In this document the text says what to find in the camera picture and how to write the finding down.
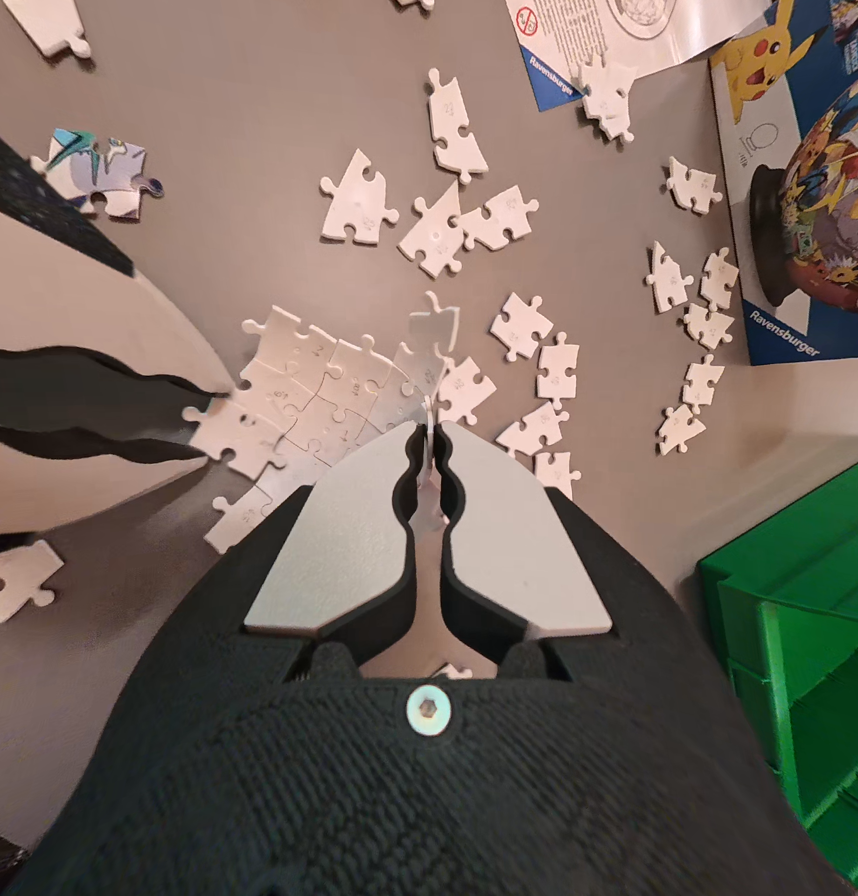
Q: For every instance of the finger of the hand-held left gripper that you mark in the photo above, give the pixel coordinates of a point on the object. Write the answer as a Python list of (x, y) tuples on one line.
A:
[(51, 483), (72, 294)]

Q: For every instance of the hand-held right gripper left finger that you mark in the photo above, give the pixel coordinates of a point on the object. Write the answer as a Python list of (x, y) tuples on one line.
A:
[(338, 553)]

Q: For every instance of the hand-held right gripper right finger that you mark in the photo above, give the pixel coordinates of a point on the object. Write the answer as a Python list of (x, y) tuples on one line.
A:
[(527, 553)]

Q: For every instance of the colourful printed puzzle piece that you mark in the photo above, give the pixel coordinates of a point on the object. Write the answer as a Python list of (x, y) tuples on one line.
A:
[(100, 175)]

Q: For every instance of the bowl-shaped assembled puzzle section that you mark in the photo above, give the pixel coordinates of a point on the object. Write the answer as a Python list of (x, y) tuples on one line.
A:
[(310, 399)]

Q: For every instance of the scatter of white pieces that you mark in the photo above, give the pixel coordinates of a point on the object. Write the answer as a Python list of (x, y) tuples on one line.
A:
[(359, 203)]

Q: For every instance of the blue puzzle box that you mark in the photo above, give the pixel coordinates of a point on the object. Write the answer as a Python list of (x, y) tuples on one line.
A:
[(814, 175)]

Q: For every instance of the green plastic bin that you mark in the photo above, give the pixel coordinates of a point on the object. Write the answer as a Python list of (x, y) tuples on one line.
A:
[(807, 630)]

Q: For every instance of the white instruction leaflet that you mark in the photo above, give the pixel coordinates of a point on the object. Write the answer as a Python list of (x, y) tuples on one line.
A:
[(611, 35)]

